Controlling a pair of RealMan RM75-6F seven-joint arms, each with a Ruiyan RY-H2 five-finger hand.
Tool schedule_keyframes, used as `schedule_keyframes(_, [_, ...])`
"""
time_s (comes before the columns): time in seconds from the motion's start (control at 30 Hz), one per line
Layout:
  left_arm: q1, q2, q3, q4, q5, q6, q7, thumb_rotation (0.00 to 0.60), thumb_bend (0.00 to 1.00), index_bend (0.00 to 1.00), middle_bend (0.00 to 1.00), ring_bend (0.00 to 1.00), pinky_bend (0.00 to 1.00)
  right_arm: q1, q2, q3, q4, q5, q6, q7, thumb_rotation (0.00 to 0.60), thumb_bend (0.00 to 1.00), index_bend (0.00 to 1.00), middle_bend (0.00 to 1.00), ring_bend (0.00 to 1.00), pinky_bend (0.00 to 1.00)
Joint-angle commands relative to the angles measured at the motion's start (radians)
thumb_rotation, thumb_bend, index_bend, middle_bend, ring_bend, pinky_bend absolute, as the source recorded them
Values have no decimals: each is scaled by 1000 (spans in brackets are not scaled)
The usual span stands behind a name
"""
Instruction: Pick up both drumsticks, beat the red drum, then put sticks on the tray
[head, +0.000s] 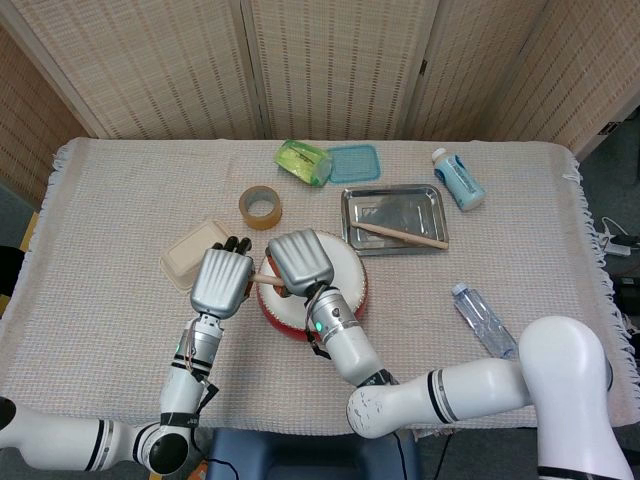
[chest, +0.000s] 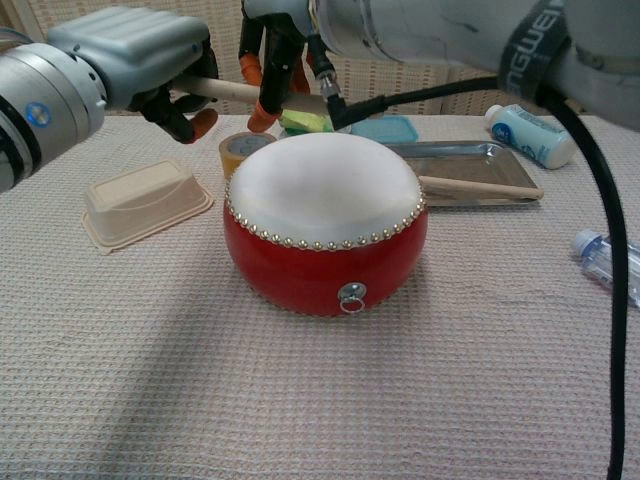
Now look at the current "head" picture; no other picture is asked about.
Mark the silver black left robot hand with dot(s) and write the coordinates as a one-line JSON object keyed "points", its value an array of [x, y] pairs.
{"points": [[220, 280]]}

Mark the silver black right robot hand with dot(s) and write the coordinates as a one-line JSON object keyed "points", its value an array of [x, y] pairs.
{"points": [[300, 260]]}

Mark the wooden drumstick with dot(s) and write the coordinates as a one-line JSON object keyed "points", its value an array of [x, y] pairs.
{"points": [[400, 235], [267, 279]]}

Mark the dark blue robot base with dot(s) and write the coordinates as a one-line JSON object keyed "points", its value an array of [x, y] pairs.
{"points": [[300, 455]]}

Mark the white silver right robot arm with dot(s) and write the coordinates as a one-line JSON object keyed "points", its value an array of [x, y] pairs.
{"points": [[475, 385]]}

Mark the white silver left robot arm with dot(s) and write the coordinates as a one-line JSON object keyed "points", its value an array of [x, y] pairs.
{"points": [[177, 390]]}

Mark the red drum with white skin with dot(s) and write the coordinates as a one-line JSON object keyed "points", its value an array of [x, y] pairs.
{"points": [[347, 270]]}

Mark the stainless steel rectangular tray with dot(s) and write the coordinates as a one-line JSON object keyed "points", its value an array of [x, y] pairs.
{"points": [[400, 205]]}

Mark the beige plastic food container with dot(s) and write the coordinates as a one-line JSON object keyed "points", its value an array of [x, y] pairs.
{"points": [[182, 260]]}

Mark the brown packing tape roll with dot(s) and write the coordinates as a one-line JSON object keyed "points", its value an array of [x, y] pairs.
{"points": [[247, 212]]}

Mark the green clear snack bag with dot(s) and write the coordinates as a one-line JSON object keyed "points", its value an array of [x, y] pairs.
{"points": [[300, 160]]}

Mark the blue plastic container lid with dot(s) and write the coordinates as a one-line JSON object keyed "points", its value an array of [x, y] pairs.
{"points": [[357, 165]]}

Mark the beige waffle weave tablecloth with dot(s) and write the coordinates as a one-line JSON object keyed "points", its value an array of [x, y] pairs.
{"points": [[125, 350]]}

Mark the white bottle with blue label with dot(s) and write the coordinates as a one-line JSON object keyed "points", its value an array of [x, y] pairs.
{"points": [[462, 182]]}

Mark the clear plastic water bottle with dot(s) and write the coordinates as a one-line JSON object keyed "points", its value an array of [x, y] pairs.
{"points": [[482, 320]]}

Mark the woven folding screen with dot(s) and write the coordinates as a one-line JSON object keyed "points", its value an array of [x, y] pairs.
{"points": [[175, 65]]}

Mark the white power strip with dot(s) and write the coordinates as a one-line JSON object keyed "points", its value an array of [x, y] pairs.
{"points": [[620, 245]]}

